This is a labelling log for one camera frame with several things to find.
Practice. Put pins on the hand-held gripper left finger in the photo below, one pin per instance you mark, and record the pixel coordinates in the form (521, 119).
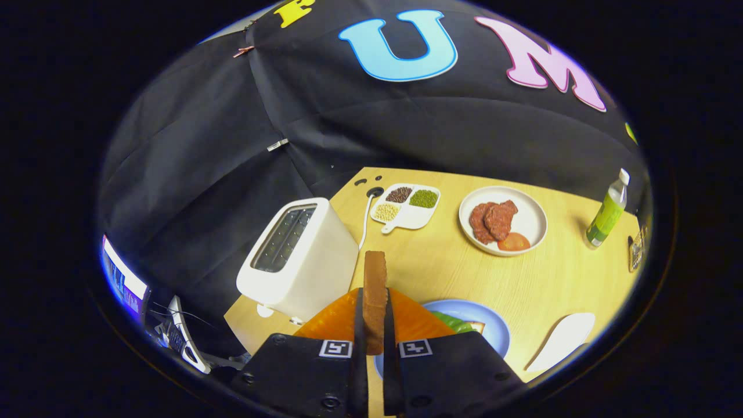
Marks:
(359, 377)

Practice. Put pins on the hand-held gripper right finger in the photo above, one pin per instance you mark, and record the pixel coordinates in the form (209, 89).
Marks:
(390, 383)

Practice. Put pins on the toasted bread slice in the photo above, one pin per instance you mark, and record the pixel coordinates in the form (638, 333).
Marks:
(375, 302)

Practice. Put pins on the green lettuce leaf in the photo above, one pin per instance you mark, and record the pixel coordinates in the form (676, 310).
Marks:
(450, 321)

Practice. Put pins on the white bread slice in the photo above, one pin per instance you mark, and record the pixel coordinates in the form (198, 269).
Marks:
(477, 327)

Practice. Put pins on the blue plate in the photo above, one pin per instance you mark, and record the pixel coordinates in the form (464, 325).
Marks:
(493, 328)

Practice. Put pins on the white toaster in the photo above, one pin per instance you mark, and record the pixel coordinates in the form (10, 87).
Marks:
(313, 261)

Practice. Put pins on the white divided dish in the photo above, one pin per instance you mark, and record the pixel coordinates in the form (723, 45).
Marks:
(415, 217)

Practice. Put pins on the pile of pale beans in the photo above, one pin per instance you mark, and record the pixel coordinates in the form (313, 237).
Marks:
(386, 212)

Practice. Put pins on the white leaf-shaped plate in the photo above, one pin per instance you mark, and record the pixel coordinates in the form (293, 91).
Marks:
(563, 339)

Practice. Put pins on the brown meat patty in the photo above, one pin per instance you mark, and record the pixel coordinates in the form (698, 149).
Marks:
(477, 226)
(500, 217)

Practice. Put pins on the pile of brown beans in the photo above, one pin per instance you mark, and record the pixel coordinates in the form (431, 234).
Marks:
(399, 194)

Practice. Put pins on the red tomato slice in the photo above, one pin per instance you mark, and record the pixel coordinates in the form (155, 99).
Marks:
(514, 242)

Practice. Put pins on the pile of green beans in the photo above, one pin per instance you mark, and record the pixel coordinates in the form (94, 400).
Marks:
(424, 198)

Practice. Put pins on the round white plate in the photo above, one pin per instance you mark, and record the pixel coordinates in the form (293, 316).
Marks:
(531, 217)

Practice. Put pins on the small white clip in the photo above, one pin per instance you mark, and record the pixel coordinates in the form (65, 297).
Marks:
(277, 144)

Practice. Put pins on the computer monitor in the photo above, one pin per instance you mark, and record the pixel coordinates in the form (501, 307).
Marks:
(125, 278)

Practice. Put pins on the black backdrop cloth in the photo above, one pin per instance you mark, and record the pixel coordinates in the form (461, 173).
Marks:
(406, 128)

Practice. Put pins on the green label plastic bottle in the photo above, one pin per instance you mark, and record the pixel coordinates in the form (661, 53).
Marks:
(606, 217)

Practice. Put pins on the small metal rack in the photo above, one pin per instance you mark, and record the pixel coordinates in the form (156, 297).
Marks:
(637, 249)

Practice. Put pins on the red clip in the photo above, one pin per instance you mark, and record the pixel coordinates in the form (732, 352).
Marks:
(244, 51)

